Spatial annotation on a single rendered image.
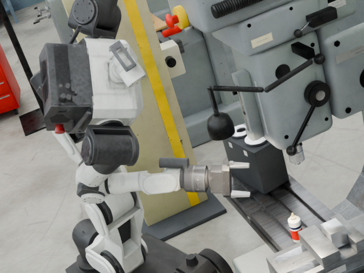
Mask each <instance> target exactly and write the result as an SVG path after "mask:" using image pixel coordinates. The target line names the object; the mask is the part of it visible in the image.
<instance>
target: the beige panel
mask: <svg viewBox="0 0 364 273"><path fill-rule="evenodd" d="M74 1H75V0H62V3H63V6H64V8H65V10H66V13H67V16H68V17H69V14H70V11H71V8H72V5H73V3H74ZM117 5H118V7H119V8H120V10H121V22H120V25H119V29H118V32H117V35H116V38H115V39H116V40H126V41H127V42H128V44H129V45H130V46H131V48H132V49H133V51H134V53H135V54H136V56H137V57H138V63H139V64H140V66H141V67H142V69H143V70H144V72H145V73H146V74H147V75H146V77H145V78H143V80H141V90H142V98H143V103H144V106H143V110H142V112H141V113H140V114H139V116H138V117H137V118H136V120H135V121H134V122H133V123H132V125H131V126H130V128H131V129H132V131H133V133H134V134H135V136H136V138H137V139H138V142H139V157H138V161H137V162H136V164H135V165H134V166H127V165H124V167H125V169H126V172H127V173H129V172H139V171H148V173H150V174H153V173H162V171H163V170H164V168H160V167H159V158H189V163H190V165H197V162H196V158H195V156H194V152H193V149H192V146H191V142H190V139H189V136H188V133H187V130H186V127H185V123H184V120H183V116H182V114H181V111H180V107H179V104H178V100H177V97H176V94H175V91H174V88H173V85H172V81H171V78H170V75H169V72H168V69H167V65H166V62H165V59H164V56H163V52H162V49H161V46H160V43H159V40H158V37H157V33H156V30H155V27H154V24H153V21H152V18H151V14H150V11H149V8H148V5H147V2H146V0H118V3H117ZM138 192H139V195H140V198H141V202H142V206H143V208H144V219H143V223H142V229H141V233H142V234H144V233H145V232H147V233H149V234H150V235H152V236H154V237H157V238H159V239H160V240H162V241H166V240H169V239H171V238H173V237H175V236H177V235H179V234H181V233H184V232H186V231H188V230H190V229H192V228H195V227H196V226H199V225H201V224H203V223H206V222H208V221H210V220H212V219H214V218H216V217H218V216H221V215H223V214H225V213H227V211H226V208H225V207H224V206H223V205H222V204H221V202H220V201H219V200H218V199H217V198H216V197H215V195H214V194H213V193H211V191H210V190H209V188H208V189H207V192H186V191H185V190H184V189H183V188H181V189H179V190H178V191H173V192H170V193H161V194H149V195H147V194H146V193H144V192H142V191H138Z"/></svg>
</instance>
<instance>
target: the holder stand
mask: <svg viewBox="0 0 364 273"><path fill-rule="evenodd" d="M223 144H224V147H225V151H226V155H227V158H228V161H233V162H241V163H249V164H250V166H249V168H232V169H231V172H232V175H234V176H235V177H237V178H238V179H240V180H242V181H243V182H245V183H247V184H248V185H250V186H251V187H253V188H255V189H256V190H258V191H259V192H261V193H263V194H267V193H268V192H270V191H272V190H273V189H275V188H277V187H279V186H280V185H282V184H283V183H285V182H286V181H288V180H289V177H288V173H287V168H286V165H285V160H284V156H283V151H282V149H278V148H276V147H275V146H274V145H272V144H271V143H270V142H268V141H267V140H266V139H265V138H264V137H262V138H260V139H257V140H256V141H252V140H251V139H250V138H248V136H247V133H246V124H245V123H243V124H241V125H238V126H236V127H235V133H234V135H233V136H231V137H230V138H228V139H225V140H223Z"/></svg>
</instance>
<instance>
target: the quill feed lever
mask: <svg viewBox="0 0 364 273"><path fill-rule="evenodd" d="M330 93H331V92H330V87H329V86H328V85H327V84H326V83H324V82H322V81H319V80H316V81H313V82H311V83H310V84H308V85H307V87H306V89H305V91H304V99H305V100H306V102H307V103H309V104H310V105H311V108H310V110H309V112H308V114H307V116H306V117H305V120H304V122H303V124H302V126H301V128H300V130H299V132H298V134H297V136H296V138H295V140H294V142H293V143H292V145H291V146H288V147H287V149H286V153H287V155H289V156H294V155H295V154H296V153H297V149H296V145H297V143H298V141H299V139H300V137H301V135H302V133H303V131H304V129H305V127H306V125H307V123H308V121H309V119H310V117H311V115H312V113H313V111H314V109H315V107H321V106H323V105H325V104H326V103H327V101H328V100H329V98H330Z"/></svg>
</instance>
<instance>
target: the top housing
mask: <svg viewBox="0 0 364 273"><path fill-rule="evenodd" d="M221 1H225V0H168V2H169V5H170V8H171V11H172V13H173V8H174V7H176V6H179V5H181V6H182V7H183V8H184V10H185V12H186V14H187V17H188V22H189V24H190V25H192V26H194V27H195V28H197V29H199V30H200V31H202V32H204V33H206V34H210V33H213V32H215V31H218V30H220V29H223V28H226V27H228V26H230V25H233V24H235V23H238V22H240V21H243V20H245V19H248V18H250V17H253V16H256V15H258V14H261V13H263V12H265V11H268V10H270V9H273V8H275V7H278V6H280V5H283V4H285V3H288V2H290V1H293V0H262V1H260V2H258V3H256V4H253V5H250V6H247V7H245V8H243V9H240V10H238V11H236V12H232V13H231V14H227V15H225V16H222V17H220V18H218V19H216V18H214V16H213V14H212V12H211V6H212V5H214V4H216V3H219V2H221Z"/></svg>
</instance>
